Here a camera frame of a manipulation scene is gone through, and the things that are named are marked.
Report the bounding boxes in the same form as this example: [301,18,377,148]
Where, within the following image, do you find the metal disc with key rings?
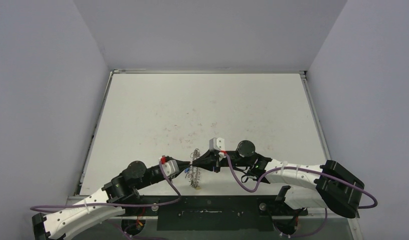
[184,148,201,189]

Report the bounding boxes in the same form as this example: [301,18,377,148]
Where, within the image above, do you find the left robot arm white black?
[31,156,191,240]

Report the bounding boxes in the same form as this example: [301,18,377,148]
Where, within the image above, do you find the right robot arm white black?
[192,137,365,219]

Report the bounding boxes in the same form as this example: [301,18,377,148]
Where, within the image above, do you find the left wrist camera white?
[160,156,180,178]

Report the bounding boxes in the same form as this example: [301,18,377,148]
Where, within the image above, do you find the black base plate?
[125,195,308,232]

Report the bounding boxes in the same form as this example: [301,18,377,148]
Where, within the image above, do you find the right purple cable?
[224,152,379,239]

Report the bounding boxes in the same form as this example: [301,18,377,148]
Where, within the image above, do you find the purple cable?
[224,152,379,239]
[29,161,182,240]

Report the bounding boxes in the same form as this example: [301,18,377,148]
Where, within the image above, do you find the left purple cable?
[29,161,182,240]

